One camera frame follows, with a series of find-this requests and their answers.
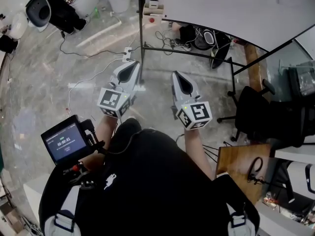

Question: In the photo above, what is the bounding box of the person's left forearm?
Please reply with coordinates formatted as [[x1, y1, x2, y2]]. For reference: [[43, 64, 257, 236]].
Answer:
[[78, 114, 122, 168]]

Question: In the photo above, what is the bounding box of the long black floor cable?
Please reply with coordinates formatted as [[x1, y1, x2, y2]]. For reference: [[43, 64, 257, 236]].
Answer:
[[59, 30, 143, 59]]

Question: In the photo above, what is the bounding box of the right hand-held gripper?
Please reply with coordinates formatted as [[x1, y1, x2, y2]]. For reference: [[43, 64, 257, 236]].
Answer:
[[171, 70, 213, 131]]

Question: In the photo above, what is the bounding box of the black and white round device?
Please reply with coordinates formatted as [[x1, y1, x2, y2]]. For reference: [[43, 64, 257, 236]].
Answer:
[[202, 29, 217, 46]]

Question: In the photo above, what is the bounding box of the wooden plank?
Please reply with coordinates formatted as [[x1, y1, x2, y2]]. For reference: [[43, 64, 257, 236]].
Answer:
[[244, 43, 268, 97]]

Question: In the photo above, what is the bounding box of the person's black shirt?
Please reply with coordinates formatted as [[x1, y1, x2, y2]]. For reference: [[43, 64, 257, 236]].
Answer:
[[38, 118, 261, 236]]

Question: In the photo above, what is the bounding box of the white and black chair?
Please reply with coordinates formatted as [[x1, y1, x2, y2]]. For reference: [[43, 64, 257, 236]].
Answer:
[[269, 156, 315, 204]]

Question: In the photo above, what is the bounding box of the brown wooden board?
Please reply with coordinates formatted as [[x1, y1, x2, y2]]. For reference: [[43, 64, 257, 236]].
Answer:
[[215, 143, 272, 206]]

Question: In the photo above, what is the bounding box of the black office chair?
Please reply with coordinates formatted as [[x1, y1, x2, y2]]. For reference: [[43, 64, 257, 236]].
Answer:
[[216, 79, 315, 149]]

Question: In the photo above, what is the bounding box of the black bag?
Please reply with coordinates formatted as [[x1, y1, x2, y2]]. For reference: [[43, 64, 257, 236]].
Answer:
[[209, 33, 234, 70]]

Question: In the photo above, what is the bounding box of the grey plastic chair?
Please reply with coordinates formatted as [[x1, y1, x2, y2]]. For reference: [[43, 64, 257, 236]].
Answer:
[[25, 0, 53, 33]]

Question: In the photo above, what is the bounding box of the black touchscreen monitor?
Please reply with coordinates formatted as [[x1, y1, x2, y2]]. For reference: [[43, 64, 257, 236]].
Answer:
[[40, 115, 95, 167]]

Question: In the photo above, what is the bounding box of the coiled black cable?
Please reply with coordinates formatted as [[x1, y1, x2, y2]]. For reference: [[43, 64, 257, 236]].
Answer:
[[247, 156, 269, 185]]

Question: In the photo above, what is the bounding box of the thin black chest cable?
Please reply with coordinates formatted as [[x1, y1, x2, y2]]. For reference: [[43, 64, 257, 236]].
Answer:
[[104, 128, 158, 155]]

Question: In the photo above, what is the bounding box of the white floor cable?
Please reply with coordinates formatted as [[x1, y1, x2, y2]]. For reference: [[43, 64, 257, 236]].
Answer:
[[65, 57, 124, 114]]

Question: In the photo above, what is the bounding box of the black clamp mount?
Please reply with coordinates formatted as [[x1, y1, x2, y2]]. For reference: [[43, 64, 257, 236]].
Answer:
[[63, 118, 107, 190]]

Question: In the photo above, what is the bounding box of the white power strip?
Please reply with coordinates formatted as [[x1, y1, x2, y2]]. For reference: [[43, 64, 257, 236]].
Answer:
[[122, 47, 133, 63]]

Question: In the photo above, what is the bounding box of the black metal table frame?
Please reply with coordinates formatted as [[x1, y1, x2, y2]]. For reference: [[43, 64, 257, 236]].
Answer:
[[137, 0, 296, 98]]

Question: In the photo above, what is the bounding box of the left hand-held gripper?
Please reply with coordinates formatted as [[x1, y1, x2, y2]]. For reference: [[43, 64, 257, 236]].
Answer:
[[96, 60, 141, 119]]

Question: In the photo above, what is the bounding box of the white harness strap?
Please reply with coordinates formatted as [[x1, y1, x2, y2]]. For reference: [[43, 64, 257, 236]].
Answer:
[[44, 209, 78, 236], [225, 204, 251, 236]]

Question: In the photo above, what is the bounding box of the person's right forearm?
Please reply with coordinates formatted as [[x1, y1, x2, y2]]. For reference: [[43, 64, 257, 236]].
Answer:
[[183, 128, 215, 181]]

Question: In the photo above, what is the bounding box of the cardboard box with red button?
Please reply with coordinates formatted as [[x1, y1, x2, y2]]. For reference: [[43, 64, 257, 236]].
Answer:
[[142, 0, 165, 26]]

